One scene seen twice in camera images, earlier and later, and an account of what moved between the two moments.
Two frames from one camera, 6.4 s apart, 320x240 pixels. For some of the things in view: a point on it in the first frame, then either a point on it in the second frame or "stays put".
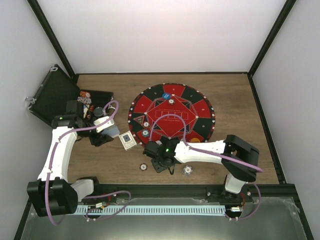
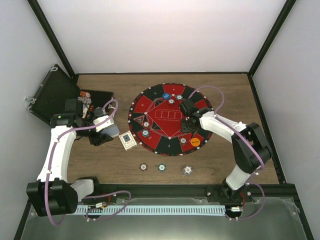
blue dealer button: (166, 96) stays put
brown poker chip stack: (143, 167) stays put
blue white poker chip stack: (187, 170) stays put
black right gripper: (158, 167) to (184, 128)
